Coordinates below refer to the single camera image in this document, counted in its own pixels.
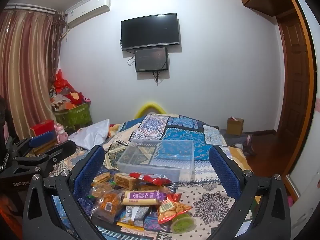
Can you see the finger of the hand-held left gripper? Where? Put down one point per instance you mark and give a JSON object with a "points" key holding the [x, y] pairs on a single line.
{"points": [[42, 139], [60, 152]]}

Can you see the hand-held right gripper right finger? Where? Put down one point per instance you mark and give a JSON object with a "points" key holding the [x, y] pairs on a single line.
{"points": [[223, 170]]}

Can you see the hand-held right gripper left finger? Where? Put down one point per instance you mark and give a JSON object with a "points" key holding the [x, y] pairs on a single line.
{"points": [[88, 170]]}

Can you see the cracker packet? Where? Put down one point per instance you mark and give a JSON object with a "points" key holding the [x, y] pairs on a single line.
{"points": [[101, 178]]}

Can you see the clear bag of chips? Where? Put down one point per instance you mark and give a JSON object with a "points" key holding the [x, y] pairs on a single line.
{"points": [[101, 190]]}

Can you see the golden pastry packet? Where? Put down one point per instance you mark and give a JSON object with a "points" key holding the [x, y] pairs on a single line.
{"points": [[126, 181]]}

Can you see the orange crispy snack bag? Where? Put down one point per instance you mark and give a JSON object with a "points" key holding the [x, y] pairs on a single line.
{"points": [[108, 203]]}

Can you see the clear plastic storage container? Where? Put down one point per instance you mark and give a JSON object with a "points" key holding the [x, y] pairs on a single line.
{"points": [[172, 172]]}

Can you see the yellow bar with purple label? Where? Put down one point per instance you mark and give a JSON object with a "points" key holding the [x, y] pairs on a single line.
{"points": [[143, 197]]}

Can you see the red peanut bag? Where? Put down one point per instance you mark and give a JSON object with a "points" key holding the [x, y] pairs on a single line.
{"points": [[173, 208]]}

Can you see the red sausage packet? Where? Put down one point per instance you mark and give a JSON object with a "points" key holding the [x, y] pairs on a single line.
{"points": [[152, 179]]}

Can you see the green jelly cup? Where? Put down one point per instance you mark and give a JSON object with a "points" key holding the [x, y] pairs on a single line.
{"points": [[183, 222]]}

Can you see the red box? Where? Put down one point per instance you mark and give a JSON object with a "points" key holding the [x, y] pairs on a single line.
{"points": [[42, 128]]}

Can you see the pink plush toy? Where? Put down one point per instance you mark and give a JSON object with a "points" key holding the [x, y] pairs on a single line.
{"points": [[60, 133]]}

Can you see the dark cloth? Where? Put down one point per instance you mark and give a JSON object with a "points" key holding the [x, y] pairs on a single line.
{"points": [[243, 145]]}

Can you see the white pillow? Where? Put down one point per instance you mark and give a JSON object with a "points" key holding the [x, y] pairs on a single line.
{"points": [[90, 135]]}

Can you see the pink cloth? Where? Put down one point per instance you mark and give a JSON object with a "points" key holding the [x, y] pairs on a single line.
{"points": [[6, 130]]}

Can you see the cardboard box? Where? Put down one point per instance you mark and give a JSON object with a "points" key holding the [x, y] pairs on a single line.
{"points": [[235, 126]]}

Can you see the green storage box with clutter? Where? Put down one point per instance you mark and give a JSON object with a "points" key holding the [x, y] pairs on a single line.
{"points": [[65, 92]]}

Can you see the silver wrapped cake packet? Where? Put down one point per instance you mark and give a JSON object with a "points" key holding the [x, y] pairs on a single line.
{"points": [[135, 215]]}

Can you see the striped curtain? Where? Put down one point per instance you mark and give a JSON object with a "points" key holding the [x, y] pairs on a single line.
{"points": [[25, 67]]}

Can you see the wooden door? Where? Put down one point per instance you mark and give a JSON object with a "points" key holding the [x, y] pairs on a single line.
{"points": [[295, 92]]}

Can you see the small black monitor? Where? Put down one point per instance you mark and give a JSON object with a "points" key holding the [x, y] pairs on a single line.
{"points": [[151, 60]]}

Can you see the white air conditioner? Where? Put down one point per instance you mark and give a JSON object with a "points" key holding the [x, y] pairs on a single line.
{"points": [[87, 10]]}

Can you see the wall-mounted black television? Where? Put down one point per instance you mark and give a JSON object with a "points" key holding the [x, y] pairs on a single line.
{"points": [[150, 31]]}

